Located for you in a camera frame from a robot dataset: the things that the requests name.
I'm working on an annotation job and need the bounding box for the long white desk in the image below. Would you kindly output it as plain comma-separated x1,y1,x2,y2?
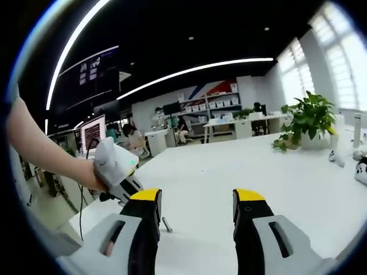
202,113,291,142

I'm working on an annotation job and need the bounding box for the white cylinder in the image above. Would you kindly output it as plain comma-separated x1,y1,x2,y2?
353,112,363,148

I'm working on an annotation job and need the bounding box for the leafy green desk plant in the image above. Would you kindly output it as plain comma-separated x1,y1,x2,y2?
233,108,255,120

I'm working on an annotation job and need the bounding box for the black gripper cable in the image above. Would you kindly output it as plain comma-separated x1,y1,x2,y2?
79,138,100,242

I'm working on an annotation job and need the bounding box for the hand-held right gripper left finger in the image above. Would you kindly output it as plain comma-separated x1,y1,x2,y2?
57,188,162,275

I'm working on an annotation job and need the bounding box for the curved ceiling light strip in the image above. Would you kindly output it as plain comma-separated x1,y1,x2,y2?
116,57,274,100

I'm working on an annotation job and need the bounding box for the long ceiling light strip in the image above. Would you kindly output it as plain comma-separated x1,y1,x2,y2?
45,0,111,111

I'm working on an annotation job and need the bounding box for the small black monitor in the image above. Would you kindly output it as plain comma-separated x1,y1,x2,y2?
162,101,182,115

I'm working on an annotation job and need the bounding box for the computer monitor with lit screen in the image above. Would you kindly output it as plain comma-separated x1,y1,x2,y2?
81,114,106,158

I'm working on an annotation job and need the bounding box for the window with white blinds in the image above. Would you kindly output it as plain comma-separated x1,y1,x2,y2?
277,1,367,111

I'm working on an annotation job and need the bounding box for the white and yellow device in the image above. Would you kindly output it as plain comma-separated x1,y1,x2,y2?
328,125,347,168

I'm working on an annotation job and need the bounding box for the row of white storage bins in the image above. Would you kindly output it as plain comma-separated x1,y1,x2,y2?
185,97,240,113

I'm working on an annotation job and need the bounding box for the potted green plant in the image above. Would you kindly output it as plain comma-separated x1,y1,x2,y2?
271,91,338,152

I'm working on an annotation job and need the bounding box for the white cabinet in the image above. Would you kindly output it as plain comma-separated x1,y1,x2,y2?
144,128,170,158

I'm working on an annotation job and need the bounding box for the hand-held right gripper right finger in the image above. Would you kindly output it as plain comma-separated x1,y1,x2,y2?
232,188,336,275

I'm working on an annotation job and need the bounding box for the black and white device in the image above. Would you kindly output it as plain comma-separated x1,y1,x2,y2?
354,156,367,184

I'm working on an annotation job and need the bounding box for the white storage shelving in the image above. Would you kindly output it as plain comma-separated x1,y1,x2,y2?
177,82,241,133

